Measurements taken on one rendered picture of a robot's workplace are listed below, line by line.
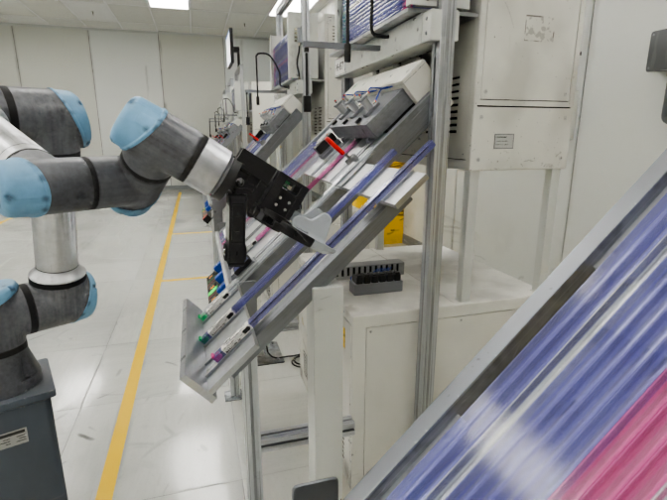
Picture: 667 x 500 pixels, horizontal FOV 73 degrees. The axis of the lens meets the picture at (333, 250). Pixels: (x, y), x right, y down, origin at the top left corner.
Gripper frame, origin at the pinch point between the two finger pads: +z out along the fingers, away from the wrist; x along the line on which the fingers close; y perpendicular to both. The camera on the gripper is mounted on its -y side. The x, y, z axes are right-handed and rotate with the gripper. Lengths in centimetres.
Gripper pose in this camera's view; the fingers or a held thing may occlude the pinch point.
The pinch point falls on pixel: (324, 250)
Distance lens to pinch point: 74.9
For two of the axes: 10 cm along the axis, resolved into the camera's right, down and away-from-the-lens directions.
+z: 8.0, 4.6, 3.9
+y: 5.2, -8.5, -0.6
